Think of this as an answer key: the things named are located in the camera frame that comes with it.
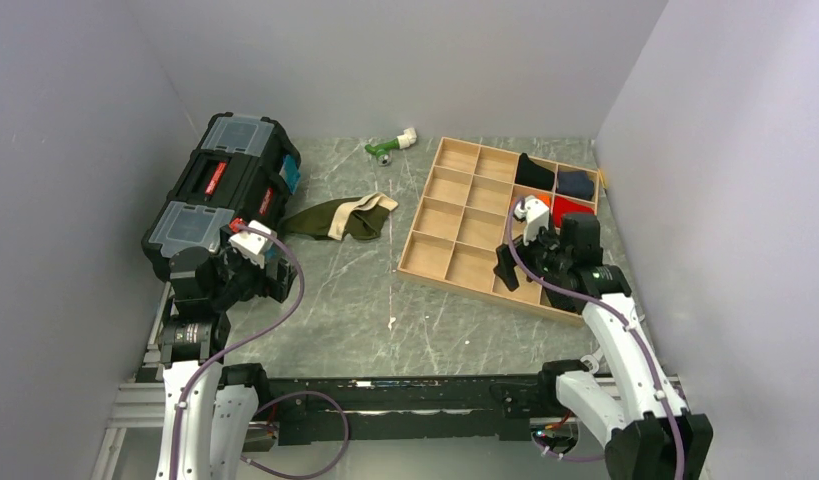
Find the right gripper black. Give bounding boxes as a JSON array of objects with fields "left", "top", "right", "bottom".
[{"left": 493, "top": 217, "right": 571, "bottom": 291}]

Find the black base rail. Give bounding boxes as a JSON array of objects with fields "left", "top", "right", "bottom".
[{"left": 219, "top": 372, "right": 567, "bottom": 446}]

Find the red rolled cloth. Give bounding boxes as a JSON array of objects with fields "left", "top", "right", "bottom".
[{"left": 551, "top": 195, "right": 595, "bottom": 229}]

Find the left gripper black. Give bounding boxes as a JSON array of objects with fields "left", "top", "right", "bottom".
[{"left": 209, "top": 227, "right": 299, "bottom": 309}]

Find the wooden compartment tray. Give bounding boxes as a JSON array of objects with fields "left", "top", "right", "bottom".
[{"left": 397, "top": 137, "right": 601, "bottom": 327}]

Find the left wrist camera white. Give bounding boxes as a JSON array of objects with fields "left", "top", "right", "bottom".
[{"left": 229, "top": 218, "right": 276, "bottom": 269}]

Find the navy rolled cloth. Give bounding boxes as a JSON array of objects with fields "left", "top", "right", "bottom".
[{"left": 556, "top": 170, "right": 595, "bottom": 201}]

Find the orange rolled cloth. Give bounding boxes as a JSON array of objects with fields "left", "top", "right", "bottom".
[{"left": 511, "top": 193, "right": 552, "bottom": 208}]

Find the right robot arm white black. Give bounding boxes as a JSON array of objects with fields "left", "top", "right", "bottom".
[{"left": 494, "top": 209, "right": 714, "bottom": 479}]

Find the olive green underwear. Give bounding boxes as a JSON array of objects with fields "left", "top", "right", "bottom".
[{"left": 280, "top": 192, "right": 399, "bottom": 241}]

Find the green white pipe fitting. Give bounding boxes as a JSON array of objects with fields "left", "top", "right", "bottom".
[{"left": 364, "top": 127, "right": 418, "bottom": 166}]

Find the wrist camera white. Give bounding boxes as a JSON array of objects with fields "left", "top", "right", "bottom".
[
  {"left": 229, "top": 218, "right": 276, "bottom": 269},
  {"left": 513, "top": 195, "right": 552, "bottom": 245}
]

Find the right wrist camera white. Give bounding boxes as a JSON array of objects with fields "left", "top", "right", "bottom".
[{"left": 513, "top": 195, "right": 552, "bottom": 245}]

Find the silver wrench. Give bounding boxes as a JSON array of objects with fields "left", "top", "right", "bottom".
[{"left": 580, "top": 349, "right": 604, "bottom": 374}]

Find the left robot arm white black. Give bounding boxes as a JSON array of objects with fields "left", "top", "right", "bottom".
[{"left": 155, "top": 219, "right": 302, "bottom": 479}]

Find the black plastic toolbox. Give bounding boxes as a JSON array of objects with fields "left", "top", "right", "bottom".
[{"left": 141, "top": 112, "right": 302, "bottom": 282}]

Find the black rolled cloth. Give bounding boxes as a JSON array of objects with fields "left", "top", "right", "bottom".
[{"left": 515, "top": 153, "right": 556, "bottom": 191}]

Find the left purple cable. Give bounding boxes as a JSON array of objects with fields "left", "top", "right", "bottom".
[{"left": 169, "top": 223, "right": 351, "bottom": 480}]

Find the aluminium frame rail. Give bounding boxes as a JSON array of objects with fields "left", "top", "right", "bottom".
[{"left": 91, "top": 283, "right": 172, "bottom": 479}]

